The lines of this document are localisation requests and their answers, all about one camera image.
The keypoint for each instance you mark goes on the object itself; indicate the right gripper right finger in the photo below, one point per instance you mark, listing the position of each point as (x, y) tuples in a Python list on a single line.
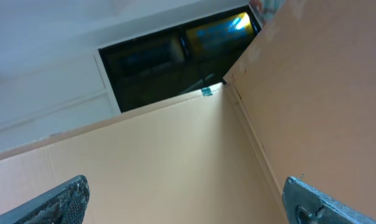
[(306, 204)]

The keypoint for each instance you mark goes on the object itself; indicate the dark window opening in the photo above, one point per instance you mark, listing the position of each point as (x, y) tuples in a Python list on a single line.
[(179, 59)]

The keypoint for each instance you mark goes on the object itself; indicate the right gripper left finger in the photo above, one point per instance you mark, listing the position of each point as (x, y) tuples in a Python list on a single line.
[(63, 204)]

